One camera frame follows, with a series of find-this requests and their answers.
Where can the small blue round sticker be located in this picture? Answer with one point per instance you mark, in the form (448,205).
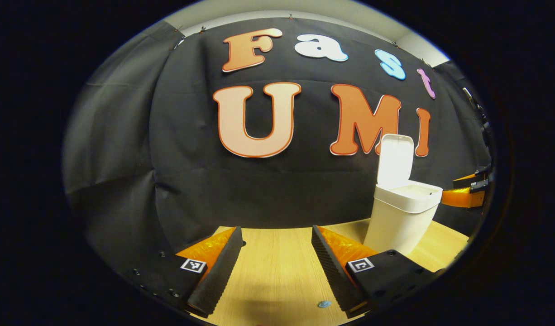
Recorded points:
(324,304)

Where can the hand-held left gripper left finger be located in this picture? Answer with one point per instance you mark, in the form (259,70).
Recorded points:
(218,276)

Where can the white desktop garbage bin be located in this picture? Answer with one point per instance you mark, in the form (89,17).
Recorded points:
(402,217)

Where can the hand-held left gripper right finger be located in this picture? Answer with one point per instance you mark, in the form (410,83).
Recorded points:
(336,276)

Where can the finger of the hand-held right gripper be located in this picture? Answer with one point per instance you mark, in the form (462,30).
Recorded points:
(468,180)
(461,198)

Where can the wooden desktop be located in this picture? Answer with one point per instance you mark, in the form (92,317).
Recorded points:
(277,271)

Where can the black backdrop cloth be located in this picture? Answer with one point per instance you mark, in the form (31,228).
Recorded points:
(282,190)

